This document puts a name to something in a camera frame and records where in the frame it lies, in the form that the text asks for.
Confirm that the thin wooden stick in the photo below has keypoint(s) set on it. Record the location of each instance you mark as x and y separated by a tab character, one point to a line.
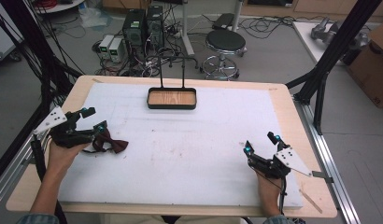
311	201

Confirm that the blue denim sleeve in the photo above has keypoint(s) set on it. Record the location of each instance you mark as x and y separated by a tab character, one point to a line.
38	218
278	219

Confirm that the grey robot part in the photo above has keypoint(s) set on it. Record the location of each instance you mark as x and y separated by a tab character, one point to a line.
323	29

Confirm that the brown cardboard box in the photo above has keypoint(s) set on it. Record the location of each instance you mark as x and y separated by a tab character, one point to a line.
371	68

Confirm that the blue denim right sleeve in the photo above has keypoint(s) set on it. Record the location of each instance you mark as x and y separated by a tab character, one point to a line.
278	219

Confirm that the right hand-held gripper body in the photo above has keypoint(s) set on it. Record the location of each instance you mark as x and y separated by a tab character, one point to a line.
275	166

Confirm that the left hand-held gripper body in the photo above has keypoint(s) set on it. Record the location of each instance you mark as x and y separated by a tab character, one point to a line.
66	135

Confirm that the person's left hand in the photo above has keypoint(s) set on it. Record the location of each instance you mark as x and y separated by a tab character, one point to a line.
62	157

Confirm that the aluminium rail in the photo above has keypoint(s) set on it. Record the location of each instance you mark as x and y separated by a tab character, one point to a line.
333	161
12	174

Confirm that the white foam mat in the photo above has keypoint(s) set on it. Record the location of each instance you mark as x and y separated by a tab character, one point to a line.
186	146

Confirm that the black tray stand wooden base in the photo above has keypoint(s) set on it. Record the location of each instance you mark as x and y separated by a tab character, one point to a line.
171	98

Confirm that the round white table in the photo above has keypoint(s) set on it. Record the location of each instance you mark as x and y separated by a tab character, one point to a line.
59	6

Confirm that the blue denim left sleeve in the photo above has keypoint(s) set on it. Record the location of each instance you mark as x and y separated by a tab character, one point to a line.
38	218

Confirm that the black computer tower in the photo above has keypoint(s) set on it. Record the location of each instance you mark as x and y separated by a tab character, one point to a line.
134	29
154	26

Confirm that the black power adapter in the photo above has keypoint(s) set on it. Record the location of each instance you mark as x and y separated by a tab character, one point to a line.
224	21

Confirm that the black metal frame strut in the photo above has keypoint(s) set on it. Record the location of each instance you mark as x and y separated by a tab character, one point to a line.
333	53
40	49

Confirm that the white power supply unit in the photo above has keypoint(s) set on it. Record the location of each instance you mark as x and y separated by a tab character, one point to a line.
105	46
115	49

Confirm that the black round stool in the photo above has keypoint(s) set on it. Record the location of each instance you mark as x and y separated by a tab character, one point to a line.
225	42

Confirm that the dark red bow tie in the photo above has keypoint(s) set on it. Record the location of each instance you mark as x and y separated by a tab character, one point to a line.
113	143

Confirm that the person's right hand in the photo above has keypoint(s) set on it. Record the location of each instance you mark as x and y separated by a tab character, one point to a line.
269	186

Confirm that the clear plastic bag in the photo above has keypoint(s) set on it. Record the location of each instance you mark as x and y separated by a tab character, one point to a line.
94	17

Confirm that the white table leg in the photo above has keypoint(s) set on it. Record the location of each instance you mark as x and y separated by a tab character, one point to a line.
187	28

